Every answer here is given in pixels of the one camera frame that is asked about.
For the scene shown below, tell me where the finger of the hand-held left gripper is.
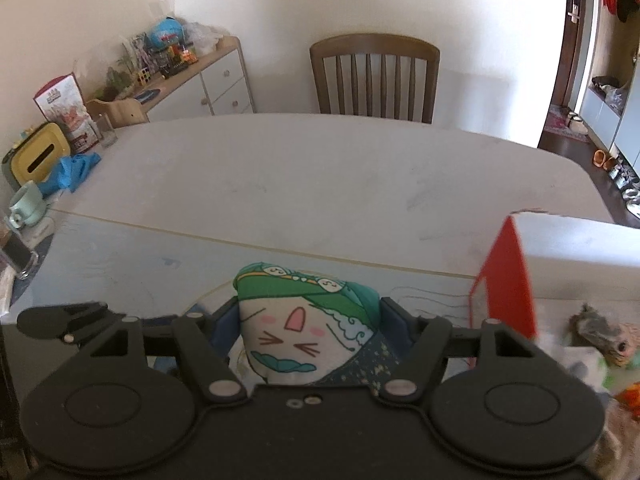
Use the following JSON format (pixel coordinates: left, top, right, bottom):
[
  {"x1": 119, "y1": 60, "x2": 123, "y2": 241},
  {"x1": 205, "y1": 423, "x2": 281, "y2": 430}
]
[{"x1": 16, "y1": 301, "x2": 127, "y2": 344}]

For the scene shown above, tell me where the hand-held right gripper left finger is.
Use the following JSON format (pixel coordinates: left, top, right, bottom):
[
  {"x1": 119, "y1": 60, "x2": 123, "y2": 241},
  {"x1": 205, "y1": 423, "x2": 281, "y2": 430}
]
[{"x1": 85, "y1": 297, "x2": 249, "y2": 404}]

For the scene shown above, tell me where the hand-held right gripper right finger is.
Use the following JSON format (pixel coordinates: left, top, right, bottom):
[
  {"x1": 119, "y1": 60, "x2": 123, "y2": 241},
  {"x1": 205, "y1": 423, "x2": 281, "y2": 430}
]
[{"x1": 374, "y1": 297, "x2": 543, "y2": 404}]

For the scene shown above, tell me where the green white cartoon face pouch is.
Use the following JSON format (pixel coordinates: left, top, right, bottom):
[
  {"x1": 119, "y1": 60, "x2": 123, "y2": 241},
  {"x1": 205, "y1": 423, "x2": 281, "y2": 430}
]
[{"x1": 234, "y1": 261, "x2": 401, "y2": 386}]

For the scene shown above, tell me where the red cardboard shoebox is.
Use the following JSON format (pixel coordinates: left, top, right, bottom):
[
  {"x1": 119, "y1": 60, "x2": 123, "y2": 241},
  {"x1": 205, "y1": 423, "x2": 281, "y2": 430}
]
[{"x1": 469, "y1": 207, "x2": 640, "y2": 341}]

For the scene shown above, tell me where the red plush keychain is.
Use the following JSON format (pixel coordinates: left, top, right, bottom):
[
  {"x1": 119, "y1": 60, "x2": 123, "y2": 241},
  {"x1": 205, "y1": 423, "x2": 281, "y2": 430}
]
[{"x1": 612, "y1": 382, "x2": 640, "y2": 407}]

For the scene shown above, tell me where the glass with dark liquid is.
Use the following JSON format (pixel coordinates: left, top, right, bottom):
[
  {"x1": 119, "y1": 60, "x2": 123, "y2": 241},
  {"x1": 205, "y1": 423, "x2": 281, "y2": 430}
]
[{"x1": 0, "y1": 215, "x2": 40, "y2": 281}]

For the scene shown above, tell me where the mint green mug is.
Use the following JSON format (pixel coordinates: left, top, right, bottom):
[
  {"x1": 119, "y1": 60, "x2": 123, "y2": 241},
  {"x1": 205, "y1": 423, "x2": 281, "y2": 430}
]
[{"x1": 9, "y1": 181, "x2": 48, "y2": 228}]

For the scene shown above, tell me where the blue cloth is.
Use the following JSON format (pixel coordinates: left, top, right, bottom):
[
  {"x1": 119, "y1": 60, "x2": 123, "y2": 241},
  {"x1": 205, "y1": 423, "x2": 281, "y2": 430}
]
[{"x1": 39, "y1": 152, "x2": 103, "y2": 198}]

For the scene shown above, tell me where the yellow tissue box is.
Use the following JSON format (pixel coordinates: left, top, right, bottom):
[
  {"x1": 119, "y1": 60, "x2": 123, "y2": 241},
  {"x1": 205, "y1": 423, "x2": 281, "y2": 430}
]
[{"x1": 2, "y1": 121, "x2": 72, "y2": 191}]

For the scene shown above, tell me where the clear drinking glass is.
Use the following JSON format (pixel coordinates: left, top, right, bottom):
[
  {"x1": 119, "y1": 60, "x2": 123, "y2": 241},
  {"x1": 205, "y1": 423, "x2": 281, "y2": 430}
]
[{"x1": 95, "y1": 112, "x2": 118, "y2": 148}]

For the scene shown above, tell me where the brown plush toy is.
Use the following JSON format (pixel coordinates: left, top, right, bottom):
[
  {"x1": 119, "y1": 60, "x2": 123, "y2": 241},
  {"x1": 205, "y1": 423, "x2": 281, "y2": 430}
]
[{"x1": 570, "y1": 304, "x2": 640, "y2": 368}]

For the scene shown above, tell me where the wooden tray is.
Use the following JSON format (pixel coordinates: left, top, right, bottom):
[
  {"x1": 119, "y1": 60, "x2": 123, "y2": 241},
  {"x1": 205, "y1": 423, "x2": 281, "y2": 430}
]
[{"x1": 86, "y1": 97, "x2": 150, "y2": 128}]

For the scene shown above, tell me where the white sideboard with wooden top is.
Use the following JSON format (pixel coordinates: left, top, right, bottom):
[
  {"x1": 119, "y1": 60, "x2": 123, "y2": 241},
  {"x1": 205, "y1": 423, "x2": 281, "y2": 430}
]
[{"x1": 85, "y1": 35, "x2": 256, "y2": 123}]

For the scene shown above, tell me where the patterned door mat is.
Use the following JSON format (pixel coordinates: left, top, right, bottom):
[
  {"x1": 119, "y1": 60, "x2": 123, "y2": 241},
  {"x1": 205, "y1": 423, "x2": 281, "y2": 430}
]
[{"x1": 544, "y1": 105, "x2": 591, "y2": 143}]

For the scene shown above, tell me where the row of white shoes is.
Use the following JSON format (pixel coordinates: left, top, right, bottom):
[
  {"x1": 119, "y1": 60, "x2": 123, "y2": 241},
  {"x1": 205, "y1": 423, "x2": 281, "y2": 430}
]
[{"x1": 610, "y1": 160, "x2": 640, "y2": 216}]

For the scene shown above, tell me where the wooden slat-back chair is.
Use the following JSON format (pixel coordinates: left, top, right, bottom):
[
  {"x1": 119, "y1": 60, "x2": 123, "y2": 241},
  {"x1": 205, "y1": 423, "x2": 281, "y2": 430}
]
[{"x1": 309, "y1": 33, "x2": 441, "y2": 125}]

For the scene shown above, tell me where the clear plastic bag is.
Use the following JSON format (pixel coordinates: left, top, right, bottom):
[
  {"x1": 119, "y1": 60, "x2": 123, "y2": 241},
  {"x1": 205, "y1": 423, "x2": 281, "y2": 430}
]
[{"x1": 186, "y1": 21, "x2": 221, "y2": 53}]

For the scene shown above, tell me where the blue globe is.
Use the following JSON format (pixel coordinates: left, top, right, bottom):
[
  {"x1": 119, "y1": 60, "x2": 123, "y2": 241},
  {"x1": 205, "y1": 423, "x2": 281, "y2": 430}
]
[{"x1": 150, "y1": 18, "x2": 187, "y2": 53}]

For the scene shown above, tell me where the grey bag in cabinet niche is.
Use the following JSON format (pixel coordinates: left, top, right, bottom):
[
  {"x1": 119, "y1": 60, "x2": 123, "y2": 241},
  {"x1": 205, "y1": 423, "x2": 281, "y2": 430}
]
[{"x1": 592, "y1": 76, "x2": 628, "y2": 106}]

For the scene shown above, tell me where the brown entrance door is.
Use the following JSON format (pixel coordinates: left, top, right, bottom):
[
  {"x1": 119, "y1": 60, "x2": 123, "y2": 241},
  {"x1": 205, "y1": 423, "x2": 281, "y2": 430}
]
[{"x1": 550, "y1": 0, "x2": 601, "y2": 111}]

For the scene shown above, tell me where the white wall cabinet unit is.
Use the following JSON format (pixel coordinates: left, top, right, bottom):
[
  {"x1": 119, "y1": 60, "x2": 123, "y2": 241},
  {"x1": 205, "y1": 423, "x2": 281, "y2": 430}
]
[{"x1": 575, "y1": 0, "x2": 640, "y2": 161}]

